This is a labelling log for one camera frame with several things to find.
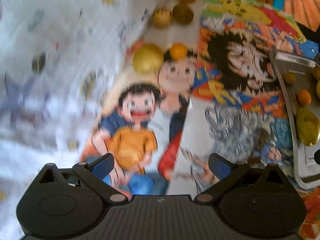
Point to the spiky black hair drawing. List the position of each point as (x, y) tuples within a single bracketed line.
[(237, 55)]

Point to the orange shirt boy drawing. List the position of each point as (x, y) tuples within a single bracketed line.
[(132, 140)]

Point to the large striped pepino melon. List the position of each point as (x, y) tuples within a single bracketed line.
[(317, 72)]

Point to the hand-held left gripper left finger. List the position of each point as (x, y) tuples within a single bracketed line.
[(103, 166)]

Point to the green and yellow drawing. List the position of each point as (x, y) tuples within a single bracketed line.
[(237, 7)]

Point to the metal tray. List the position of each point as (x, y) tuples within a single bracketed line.
[(287, 100)]

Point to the grey haired warrior drawing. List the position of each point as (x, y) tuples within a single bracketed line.
[(225, 135)]

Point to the wall poster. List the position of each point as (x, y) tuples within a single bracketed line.
[(295, 2)]

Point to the white printed blanket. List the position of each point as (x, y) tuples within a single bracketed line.
[(62, 30)]

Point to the brown kiwi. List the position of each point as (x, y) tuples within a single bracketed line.
[(183, 13)]

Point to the orange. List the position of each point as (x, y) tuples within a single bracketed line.
[(178, 52)]

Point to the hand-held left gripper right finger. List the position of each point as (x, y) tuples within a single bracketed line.
[(220, 167)]

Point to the small striped pepino melon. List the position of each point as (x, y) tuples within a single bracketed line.
[(162, 17)]

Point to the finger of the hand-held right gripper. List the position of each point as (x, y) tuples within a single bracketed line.
[(317, 157)]

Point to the small orange kumquat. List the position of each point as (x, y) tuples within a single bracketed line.
[(304, 97)]

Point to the small brown fruit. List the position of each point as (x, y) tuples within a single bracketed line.
[(290, 77)]

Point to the yellow lemon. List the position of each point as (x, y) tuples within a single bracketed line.
[(318, 88)]

